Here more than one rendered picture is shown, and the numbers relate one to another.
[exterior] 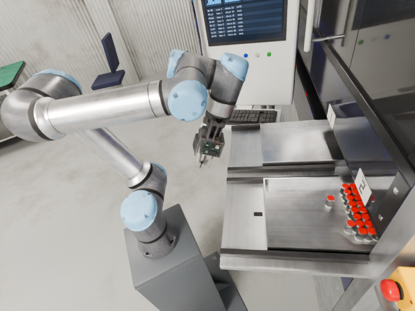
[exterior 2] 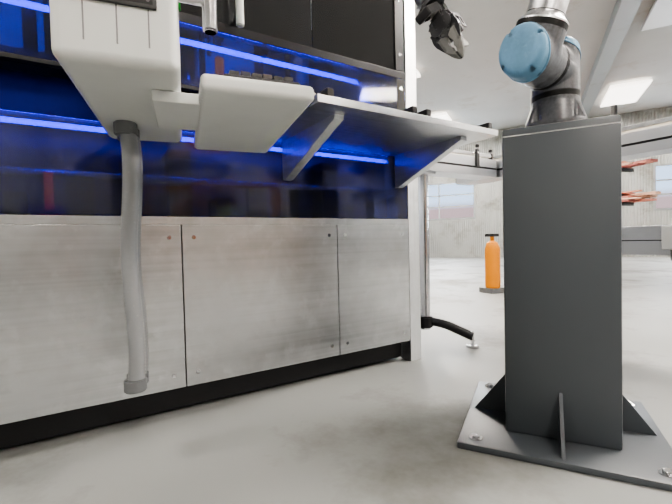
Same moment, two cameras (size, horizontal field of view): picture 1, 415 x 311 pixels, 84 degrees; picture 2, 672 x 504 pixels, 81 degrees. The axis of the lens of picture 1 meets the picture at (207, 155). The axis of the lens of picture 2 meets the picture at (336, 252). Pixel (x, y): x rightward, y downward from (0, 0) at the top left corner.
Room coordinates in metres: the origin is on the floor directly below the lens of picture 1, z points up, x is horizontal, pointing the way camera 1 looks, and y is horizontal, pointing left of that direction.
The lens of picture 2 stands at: (1.67, 0.51, 0.52)
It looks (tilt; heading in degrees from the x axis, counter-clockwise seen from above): 2 degrees down; 221
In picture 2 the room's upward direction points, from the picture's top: 1 degrees counter-clockwise
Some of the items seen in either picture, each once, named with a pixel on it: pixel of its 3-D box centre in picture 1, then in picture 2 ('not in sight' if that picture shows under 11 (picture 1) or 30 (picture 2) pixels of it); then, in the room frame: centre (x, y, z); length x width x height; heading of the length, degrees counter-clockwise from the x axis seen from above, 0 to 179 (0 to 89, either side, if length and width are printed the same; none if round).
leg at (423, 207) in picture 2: not in sight; (424, 251); (-0.07, -0.44, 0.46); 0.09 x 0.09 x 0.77; 73
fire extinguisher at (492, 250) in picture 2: not in sight; (492, 263); (-2.08, -0.82, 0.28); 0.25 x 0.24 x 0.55; 106
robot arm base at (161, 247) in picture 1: (154, 233); (555, 115); (0.48, 0.26, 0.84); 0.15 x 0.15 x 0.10
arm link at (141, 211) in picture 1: (143, 213); (553, 70); (0.49, 0.26, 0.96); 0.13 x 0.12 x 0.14; 171
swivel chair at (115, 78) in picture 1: (108, 76); not in sight; (3.37, 1.08, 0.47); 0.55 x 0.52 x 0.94; 107
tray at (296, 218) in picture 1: (320, 211); not in sight; (0.38, -0.31, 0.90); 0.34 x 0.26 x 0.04; 73
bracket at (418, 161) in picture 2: not in sight; (427, 164); (0.32, -0.21, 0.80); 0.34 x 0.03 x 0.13; 73
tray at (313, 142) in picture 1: (302, 142); not in sight; (0.70, -0.40, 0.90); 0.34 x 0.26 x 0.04; 73
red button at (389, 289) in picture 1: (393, 290); not in sight; (0.12, -0.30, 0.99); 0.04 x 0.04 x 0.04; 73
